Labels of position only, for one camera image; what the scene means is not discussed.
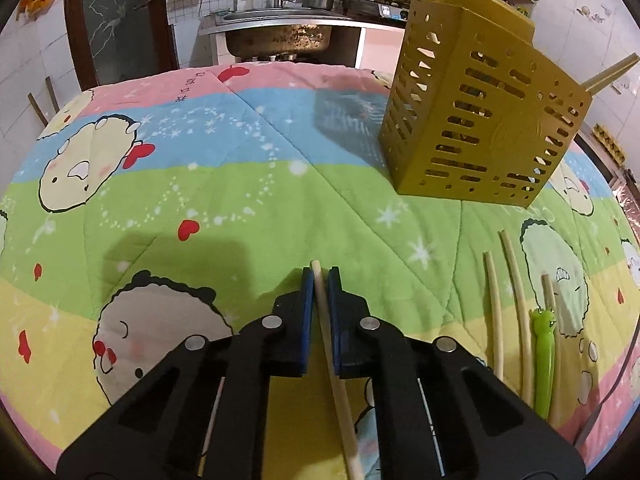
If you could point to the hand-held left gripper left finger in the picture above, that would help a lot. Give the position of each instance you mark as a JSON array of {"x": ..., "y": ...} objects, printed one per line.
[{"x": 306, "y": 330}]

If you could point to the yellow egg carton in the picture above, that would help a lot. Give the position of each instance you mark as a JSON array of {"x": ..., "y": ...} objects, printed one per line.
[{"x": 610, "y": 142}]

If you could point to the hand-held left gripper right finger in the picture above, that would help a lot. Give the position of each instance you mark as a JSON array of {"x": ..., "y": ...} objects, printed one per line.
[{"x": 336, "y": 330}]

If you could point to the wall hook sticker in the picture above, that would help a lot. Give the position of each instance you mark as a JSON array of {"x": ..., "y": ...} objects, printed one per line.
[{"x": 590, "y": 12}]

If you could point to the brown door with frosted glass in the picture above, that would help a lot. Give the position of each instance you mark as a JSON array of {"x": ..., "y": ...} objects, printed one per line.
[{"x": 120, "y": 20}]

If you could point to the colourful cartoon printed blanket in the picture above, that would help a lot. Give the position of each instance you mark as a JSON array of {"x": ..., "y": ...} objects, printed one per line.
[{"x": 225, "y": 185}]

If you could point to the stainless steel sink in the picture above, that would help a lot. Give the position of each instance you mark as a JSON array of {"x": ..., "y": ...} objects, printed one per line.
[{"x": 280, "y": 37}]

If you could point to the small steel pot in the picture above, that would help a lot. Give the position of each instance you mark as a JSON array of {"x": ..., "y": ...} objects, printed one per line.
[{"x": 317, "y": 1}]

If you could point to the gas stove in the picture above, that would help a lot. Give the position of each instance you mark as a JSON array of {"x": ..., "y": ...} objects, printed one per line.
[{"x": 372, "y": 10}]

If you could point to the kitchen counter cabinet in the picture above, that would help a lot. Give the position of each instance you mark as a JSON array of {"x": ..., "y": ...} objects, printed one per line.
[{"x": 607, "y": 170}]

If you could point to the golden perforated utensil holder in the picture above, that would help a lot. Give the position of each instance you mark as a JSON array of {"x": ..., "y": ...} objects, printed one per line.
[{"x": 475, "y": 110}]

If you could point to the red lace cloth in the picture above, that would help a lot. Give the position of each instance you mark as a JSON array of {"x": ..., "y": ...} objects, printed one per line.
[{"x": 631, "y": 205}]

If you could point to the wooden stick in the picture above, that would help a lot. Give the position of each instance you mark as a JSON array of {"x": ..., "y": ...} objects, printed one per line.
[
  {"x": 37, "y": 109},
  {"x": 52, "y": 94}
]

